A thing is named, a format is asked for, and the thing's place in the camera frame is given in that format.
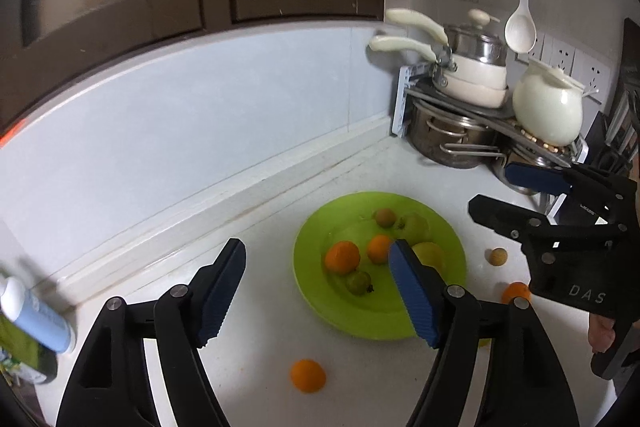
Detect small brown fruit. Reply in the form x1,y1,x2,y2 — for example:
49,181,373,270
373,208,397,229
487,247,509,267

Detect green apple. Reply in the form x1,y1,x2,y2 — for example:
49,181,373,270
393,212,432,246

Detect small orange mandarin top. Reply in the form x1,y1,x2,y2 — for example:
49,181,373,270
290,359,326,393

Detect person right hand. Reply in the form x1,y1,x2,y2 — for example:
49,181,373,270
588,314,615,353

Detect black knife block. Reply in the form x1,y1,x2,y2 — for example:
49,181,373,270
554,109,637,225

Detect steel pot under rack right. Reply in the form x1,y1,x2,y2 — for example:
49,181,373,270
491,144,570,195

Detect steel pot under rack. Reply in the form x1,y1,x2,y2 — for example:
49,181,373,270
491,144,570,195
408,98,503,169

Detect green dish soap bottle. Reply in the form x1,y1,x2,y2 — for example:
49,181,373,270
0,315,58,385

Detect white blue pump bottle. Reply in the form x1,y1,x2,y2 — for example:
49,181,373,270
1,277,76,353

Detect white ceramic teapot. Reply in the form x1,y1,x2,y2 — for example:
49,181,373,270
512,58,599,147

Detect steel pot under rack left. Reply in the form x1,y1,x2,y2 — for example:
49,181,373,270
408,98,503,169

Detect brown wooden cutting board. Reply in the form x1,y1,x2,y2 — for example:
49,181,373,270
620,17,640,92

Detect cream saucepan lower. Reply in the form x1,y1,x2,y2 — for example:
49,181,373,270
369,35,509,109

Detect cream saucepan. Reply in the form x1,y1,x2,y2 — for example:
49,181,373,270
369,35,509,109
386,8,506,91

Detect cream saucepan upper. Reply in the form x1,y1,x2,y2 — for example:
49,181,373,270
386,8,506,91

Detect white plastic ladle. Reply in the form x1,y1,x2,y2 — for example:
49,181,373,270
504,0,537,54

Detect white grey pot rack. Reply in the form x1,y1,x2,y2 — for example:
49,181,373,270
392,64,589,217

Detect green plate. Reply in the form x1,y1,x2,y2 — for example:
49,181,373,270
293,192,466,340

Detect steel pot with lid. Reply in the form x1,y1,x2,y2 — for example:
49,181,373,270
444,9,506,67

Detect white wall power socket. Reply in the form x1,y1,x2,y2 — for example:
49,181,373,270
514,31,612,106

